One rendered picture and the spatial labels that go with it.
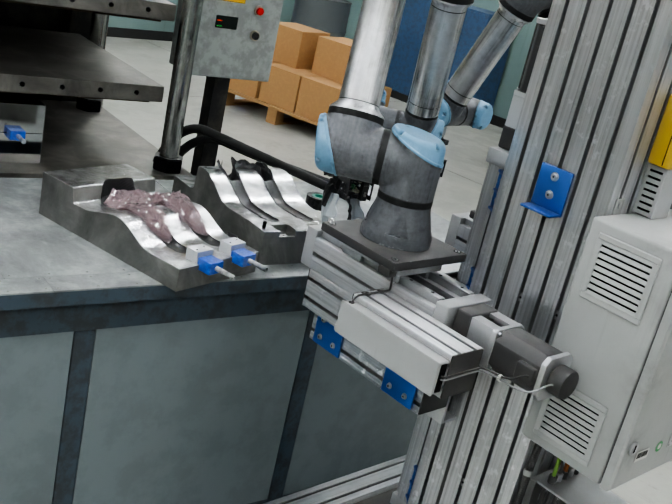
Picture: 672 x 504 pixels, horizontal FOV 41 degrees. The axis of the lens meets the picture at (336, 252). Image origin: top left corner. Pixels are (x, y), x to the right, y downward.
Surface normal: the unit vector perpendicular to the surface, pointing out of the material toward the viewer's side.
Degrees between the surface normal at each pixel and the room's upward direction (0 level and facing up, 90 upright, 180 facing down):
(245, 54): 90
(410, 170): 90
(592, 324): 90
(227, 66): 90
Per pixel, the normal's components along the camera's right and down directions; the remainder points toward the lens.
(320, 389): 0.56, 0.40
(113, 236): -0.60, 0.15
